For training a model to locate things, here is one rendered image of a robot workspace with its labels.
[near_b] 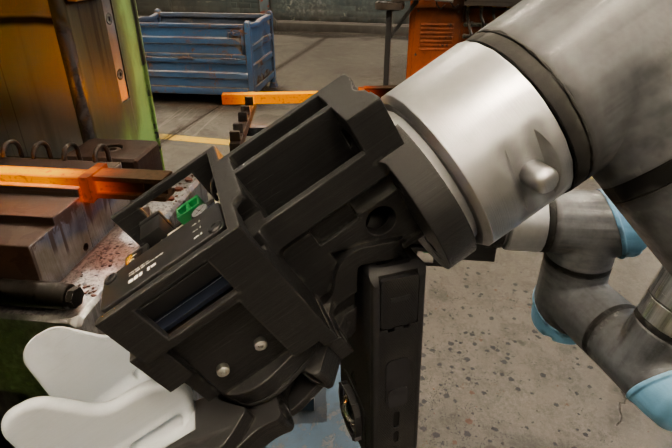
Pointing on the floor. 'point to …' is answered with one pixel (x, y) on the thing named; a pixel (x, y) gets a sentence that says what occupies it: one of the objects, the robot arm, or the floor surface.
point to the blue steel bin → (209, 52)
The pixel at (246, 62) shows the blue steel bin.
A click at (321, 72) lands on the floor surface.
